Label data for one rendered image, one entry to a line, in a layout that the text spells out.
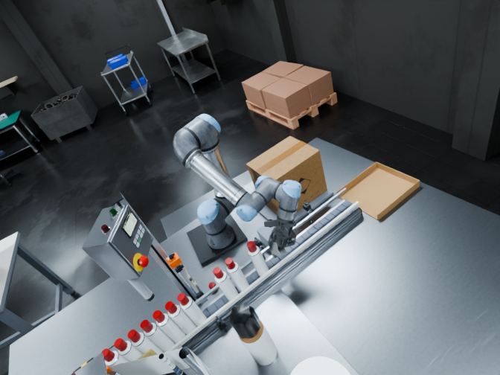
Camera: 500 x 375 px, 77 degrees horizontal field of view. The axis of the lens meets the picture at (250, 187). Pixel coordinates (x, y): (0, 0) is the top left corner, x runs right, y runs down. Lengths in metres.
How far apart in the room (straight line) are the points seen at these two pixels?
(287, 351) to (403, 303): 0.47
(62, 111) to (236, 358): 6.09
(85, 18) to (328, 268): 6.89
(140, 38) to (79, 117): 2.14
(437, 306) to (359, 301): 0.26
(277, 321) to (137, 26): 6.97
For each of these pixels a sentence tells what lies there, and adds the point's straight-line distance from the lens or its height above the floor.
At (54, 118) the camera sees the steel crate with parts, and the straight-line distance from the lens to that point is 6.98.
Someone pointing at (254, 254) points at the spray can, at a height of 1.04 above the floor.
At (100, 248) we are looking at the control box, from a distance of 1.06.
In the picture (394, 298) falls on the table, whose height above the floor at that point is 0.83.
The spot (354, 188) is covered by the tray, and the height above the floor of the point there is 0.83.
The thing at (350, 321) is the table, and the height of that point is 0.83.
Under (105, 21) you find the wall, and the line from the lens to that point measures 7.61.
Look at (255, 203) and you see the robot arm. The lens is 1.23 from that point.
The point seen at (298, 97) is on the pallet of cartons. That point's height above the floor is 0.33.
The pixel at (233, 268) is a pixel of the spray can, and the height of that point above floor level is 1.05.
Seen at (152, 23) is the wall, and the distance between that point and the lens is 7.72.
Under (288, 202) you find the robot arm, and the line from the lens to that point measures 1.25.
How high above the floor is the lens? 2.04
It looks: 38 degrees down
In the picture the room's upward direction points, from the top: 22 degrees counter-clockwise
